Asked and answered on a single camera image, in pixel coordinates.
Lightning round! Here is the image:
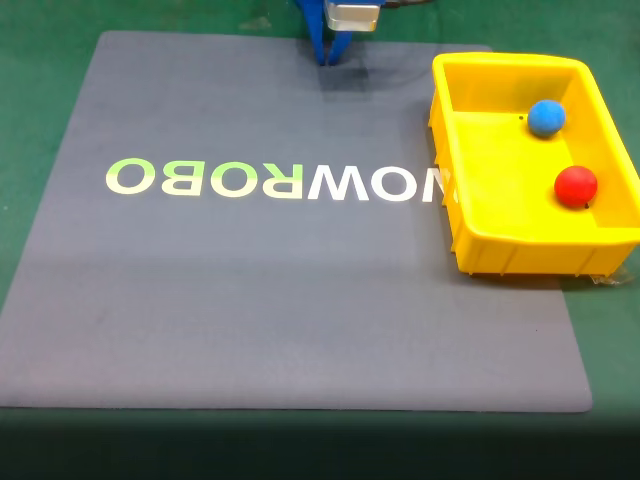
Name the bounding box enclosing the blue ball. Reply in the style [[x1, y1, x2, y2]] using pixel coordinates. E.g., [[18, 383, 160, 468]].
[[526, 98, 568, 139]]

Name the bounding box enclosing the yellow plastic bin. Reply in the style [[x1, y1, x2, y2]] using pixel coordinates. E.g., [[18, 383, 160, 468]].
[[428, 52, 640, 277]]

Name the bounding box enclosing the red ball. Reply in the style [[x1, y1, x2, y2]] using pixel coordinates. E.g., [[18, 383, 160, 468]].
[[553, 165, 599, 208]]

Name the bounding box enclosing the grey mat with NOWROBO print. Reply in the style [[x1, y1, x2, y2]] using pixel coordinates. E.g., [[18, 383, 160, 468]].
[[0, 30, 594, 414]]

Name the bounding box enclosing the clear plastic wrap scrap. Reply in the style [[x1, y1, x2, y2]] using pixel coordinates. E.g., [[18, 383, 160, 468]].
[[589, 266, 637, 287]]

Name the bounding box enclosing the silver camera box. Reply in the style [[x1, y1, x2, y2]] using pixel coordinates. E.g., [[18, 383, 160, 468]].
[[323, 3, 380, 33]]

